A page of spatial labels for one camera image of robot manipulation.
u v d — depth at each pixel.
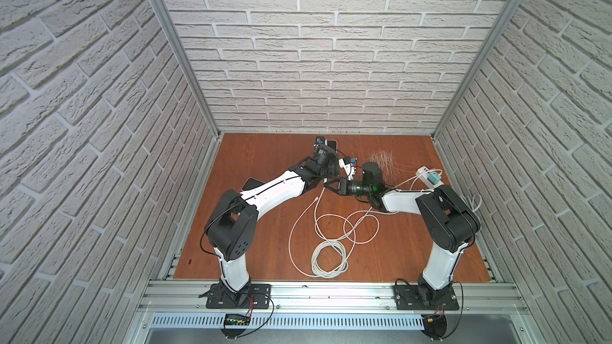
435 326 0.69
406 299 0.73
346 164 0.84
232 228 0.47
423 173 1.02
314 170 0.67
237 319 0.71
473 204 0.95
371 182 0.76
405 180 0.95
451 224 0.50
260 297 0.74
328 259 0.82
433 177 0.95
